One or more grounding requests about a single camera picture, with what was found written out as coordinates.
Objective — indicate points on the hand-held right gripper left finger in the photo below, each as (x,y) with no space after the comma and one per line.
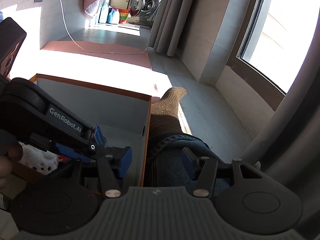
(124,162)

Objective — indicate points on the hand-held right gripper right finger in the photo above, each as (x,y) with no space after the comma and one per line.
(187,163)

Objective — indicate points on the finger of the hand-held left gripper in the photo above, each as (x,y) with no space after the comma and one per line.
(70,152)
(91,140)

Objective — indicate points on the white plush toy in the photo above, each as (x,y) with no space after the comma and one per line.
(37,160)

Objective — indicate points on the orange cardboard box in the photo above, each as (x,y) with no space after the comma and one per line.
(100,105)

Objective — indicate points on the person's left hand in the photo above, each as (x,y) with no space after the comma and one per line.
(13,152)

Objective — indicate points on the person's right leg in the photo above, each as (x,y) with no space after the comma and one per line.
(167,120)

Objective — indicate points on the pink floor mat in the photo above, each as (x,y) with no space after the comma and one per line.
(112,60)

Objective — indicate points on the grey curtain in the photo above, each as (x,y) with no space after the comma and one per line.
(287,135)
(170,17)

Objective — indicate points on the dark framed window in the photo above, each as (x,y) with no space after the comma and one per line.
(250,70)

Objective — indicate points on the light blue detergent bottle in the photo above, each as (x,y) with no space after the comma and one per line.
(103,13)

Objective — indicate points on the rainbow striped basket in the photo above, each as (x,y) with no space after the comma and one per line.
(124,16)

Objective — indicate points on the silver washing machine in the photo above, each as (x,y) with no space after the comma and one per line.
(147,2)

